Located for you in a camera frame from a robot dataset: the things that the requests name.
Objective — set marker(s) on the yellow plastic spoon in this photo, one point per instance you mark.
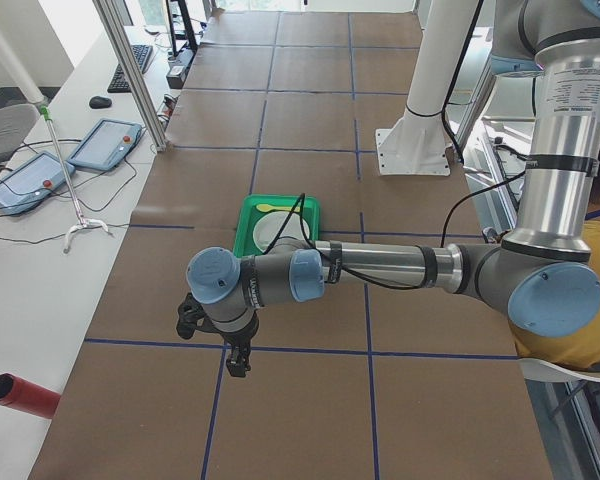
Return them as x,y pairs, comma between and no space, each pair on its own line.
268,208

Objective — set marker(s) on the black computer mouse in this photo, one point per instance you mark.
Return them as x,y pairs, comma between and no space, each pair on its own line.
100,102

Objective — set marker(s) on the green plastic tray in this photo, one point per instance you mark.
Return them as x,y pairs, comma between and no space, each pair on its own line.
261,217

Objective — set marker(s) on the blue teach pendant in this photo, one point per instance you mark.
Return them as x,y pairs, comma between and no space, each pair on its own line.
106,145
27,186

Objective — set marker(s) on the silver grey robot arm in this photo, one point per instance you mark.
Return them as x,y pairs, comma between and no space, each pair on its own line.
559,40

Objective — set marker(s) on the far blue teach pendant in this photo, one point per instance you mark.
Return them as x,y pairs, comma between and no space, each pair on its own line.
106,145

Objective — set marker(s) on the red cylinder tube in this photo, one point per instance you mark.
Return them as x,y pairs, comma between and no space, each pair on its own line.
22,395

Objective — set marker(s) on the aluminium frame post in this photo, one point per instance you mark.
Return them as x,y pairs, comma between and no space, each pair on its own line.
115,30

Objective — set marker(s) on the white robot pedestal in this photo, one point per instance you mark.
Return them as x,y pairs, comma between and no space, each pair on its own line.
416,144

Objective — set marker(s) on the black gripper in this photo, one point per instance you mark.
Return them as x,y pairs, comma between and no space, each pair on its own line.
241,337

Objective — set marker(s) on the reacher grabber tool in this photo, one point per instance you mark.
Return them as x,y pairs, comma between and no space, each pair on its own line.
83,223

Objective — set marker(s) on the white chair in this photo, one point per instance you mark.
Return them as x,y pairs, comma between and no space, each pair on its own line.
542,371

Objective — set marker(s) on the white round plate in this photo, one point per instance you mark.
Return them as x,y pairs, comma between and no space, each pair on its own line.
280,229

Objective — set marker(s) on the near blue teach pendant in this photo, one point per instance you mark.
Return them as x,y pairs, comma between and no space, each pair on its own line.
27,186

